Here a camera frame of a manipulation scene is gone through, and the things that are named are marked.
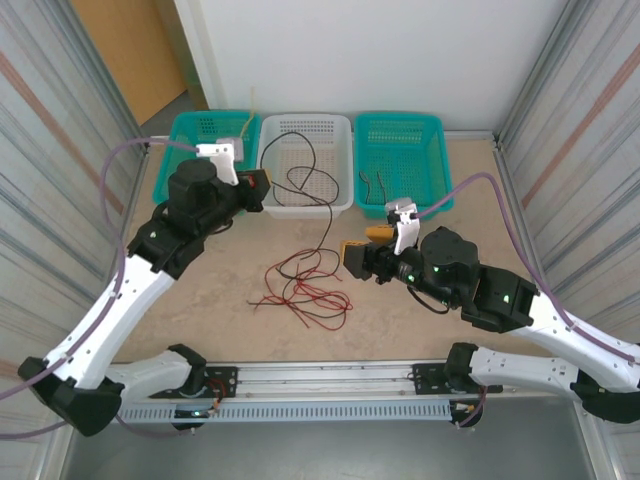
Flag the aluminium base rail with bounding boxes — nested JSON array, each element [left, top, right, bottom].
[[59, 360, 566, 401]]

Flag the brown wooden door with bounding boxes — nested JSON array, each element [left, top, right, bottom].
[[69, 0, 189, 126]]

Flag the yellow cable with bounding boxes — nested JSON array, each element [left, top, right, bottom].
[[239, 87, 257, 139]]

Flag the aluminium table frame bar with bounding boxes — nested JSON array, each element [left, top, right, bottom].
[[147, 130, 499, 145], [87, 142, 151, 362], [492, 137, 569, 359]]

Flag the grey slotted cable duct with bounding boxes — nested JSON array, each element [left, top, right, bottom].
[[122, 402, 454, 424]]

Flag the teal perforated plastic basket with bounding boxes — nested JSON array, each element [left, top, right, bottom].
[[152, 110, 262, 217], [352, 113, 456, 220]]

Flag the aluminium corner post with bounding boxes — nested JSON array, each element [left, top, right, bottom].
[[64, 0, 150, 151], [497, 0, 581, 141]]

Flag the dark wires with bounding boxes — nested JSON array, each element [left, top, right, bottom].
[[358, 169, 390, 207]]

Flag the white door frame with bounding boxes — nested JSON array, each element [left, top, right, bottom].
[[172, 0, 224, 111]]

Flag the thin red base wires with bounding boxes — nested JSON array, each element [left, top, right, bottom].
[[209, 379, 237, 416]]

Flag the white perforated plastic basket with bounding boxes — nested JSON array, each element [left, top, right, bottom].
[[256, 113, 357, 221]]

